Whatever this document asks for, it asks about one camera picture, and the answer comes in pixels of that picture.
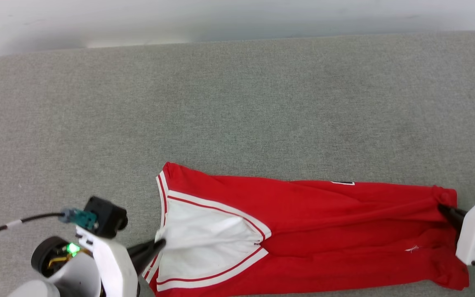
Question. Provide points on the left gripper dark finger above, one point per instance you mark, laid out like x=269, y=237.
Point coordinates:
x=144, y=260
x=142, y=248

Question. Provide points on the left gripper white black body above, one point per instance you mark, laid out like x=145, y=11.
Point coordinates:
x=114, y=268

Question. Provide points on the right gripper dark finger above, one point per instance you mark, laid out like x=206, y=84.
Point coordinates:
x=456, y=216

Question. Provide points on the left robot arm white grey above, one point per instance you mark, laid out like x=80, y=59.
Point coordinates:
x=76, y=280

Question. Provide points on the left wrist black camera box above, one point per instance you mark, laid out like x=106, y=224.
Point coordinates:
x=105, y=214

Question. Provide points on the red Bulls jersey white sleeves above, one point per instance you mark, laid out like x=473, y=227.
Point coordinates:
x=324, y=214

